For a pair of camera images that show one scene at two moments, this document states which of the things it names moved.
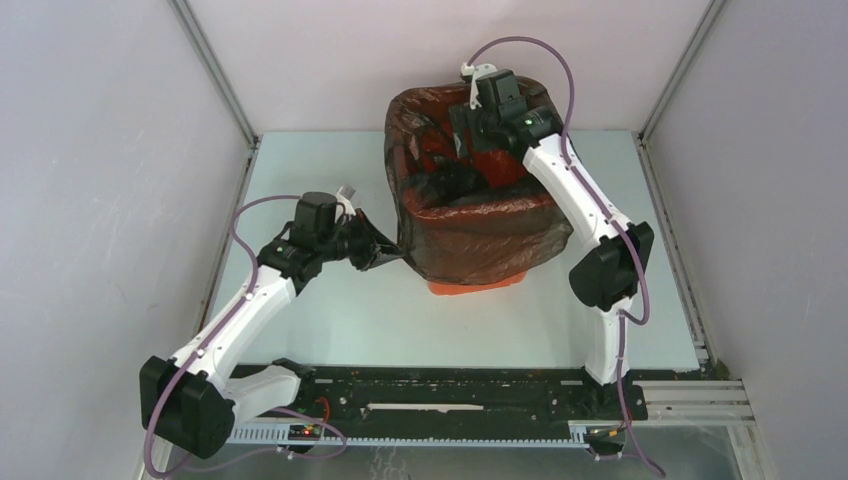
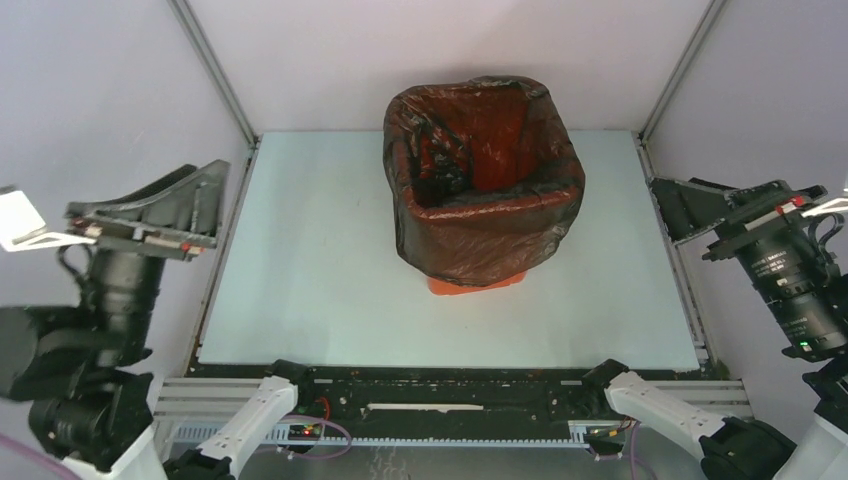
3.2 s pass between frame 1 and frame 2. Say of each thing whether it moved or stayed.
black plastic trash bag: stayed
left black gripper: moved
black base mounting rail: stayed
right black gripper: moved
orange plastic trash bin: stayed
